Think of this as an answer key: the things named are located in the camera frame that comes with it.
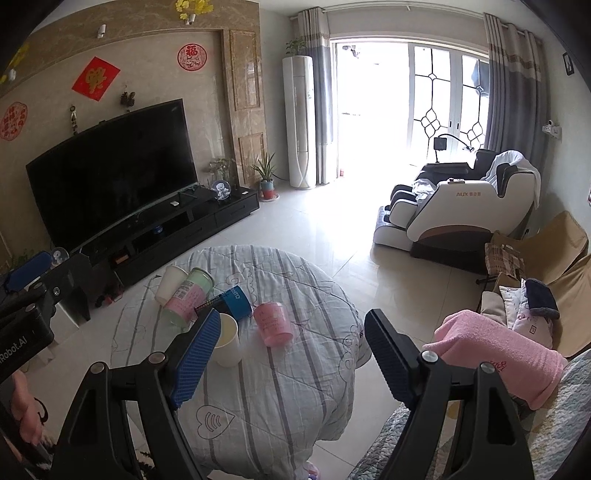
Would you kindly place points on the blue cup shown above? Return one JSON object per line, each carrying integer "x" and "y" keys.
{"x": 234, "y": 301}

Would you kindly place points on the grey curtain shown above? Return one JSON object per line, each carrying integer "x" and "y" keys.
{"x": 318, "y": 92}
{"x": 512, "y": 92}

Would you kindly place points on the glass balcony door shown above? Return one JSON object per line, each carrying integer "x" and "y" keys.
{"x": 443, "y": 101}

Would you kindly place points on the potted green plant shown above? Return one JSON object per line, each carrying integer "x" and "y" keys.
{"x": 265, "y": 173}

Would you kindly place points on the hanging dried ornament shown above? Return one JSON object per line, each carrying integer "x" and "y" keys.
{"x": 127, "y": 98}

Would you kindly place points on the white printed pillow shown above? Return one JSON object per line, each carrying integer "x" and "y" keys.
{"x": 526, "y": 316}

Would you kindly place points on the white paper cup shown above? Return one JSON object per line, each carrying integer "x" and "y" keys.
{"x": 168, "y": 285}

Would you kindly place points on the yellow artificial flowers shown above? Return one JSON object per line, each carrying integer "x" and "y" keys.
{"x": 193, "y": 7}
{"x": 14, "y": 64}

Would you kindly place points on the dark grey cloth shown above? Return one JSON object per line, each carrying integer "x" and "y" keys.
{"x": 541, "y": 300}

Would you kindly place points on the red round paper cutting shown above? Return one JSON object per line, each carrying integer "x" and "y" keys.
{"x": 13, "y": 121}
{"x": 191, "y": 56}

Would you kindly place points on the large black television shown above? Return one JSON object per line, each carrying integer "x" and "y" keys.
{"x": 111, "y": 184}

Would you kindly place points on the black wall device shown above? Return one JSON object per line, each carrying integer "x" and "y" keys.
{"x": 568, "y": 63}

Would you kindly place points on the tan covered sofa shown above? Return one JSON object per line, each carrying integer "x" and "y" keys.
{"x": 558, "y": 258}

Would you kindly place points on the green and pink cup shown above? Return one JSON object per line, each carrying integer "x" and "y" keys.
{"x": 188, "y": 295}

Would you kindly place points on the plaid cushion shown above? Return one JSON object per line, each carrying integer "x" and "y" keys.
{"x": 504, "y": 259}

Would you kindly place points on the round table with striped cloth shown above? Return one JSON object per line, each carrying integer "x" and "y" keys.
{"x": 277, "y": 369}

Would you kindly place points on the white massage chair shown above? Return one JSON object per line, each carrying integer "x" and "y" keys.
{"x": 457, "y": 207}

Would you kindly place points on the white cloth on chair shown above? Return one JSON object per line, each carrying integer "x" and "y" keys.
{"x": 519, "y": 170}

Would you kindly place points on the quilted light sofa cover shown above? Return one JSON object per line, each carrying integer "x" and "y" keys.
{"x": 549, "y": 429}

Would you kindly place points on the cream paper cup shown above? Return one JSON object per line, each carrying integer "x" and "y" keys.
{"x": 228, "y": 341}

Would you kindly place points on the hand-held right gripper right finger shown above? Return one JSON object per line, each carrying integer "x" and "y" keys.
{"x": 388, "y": 360}

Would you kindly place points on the white wall socket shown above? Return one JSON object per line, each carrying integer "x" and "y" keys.
{"x": 552, "y": 129}

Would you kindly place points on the black television cabinet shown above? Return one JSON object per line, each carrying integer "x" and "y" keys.
{"x": 184, "y": 221}

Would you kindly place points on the red diamond wall poster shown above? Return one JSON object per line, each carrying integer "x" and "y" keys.
{"x": 96, "y": 78}

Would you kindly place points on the plant on air conditioner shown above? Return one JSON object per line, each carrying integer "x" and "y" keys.
{"x": 295, "y": 46}

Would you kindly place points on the plant in glass vase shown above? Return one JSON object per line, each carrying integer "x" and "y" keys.
{"x": 220, "y": 167}

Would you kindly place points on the pink towel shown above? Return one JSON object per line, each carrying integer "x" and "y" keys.
{"x": 496, "y": 360}

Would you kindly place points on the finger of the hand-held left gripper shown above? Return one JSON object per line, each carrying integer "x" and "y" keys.
{"x": 28, "y": 271}
{"x": 69, "y": 279}

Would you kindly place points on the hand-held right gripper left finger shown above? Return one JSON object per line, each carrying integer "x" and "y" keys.
{"x": 196, "y": 360}

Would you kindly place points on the white standing air conditioner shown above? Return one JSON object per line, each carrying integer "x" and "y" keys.
{"x": 299, "y": 124}

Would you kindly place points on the person's left hand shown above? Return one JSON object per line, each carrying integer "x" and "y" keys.
{"x": 25, "y": 406}

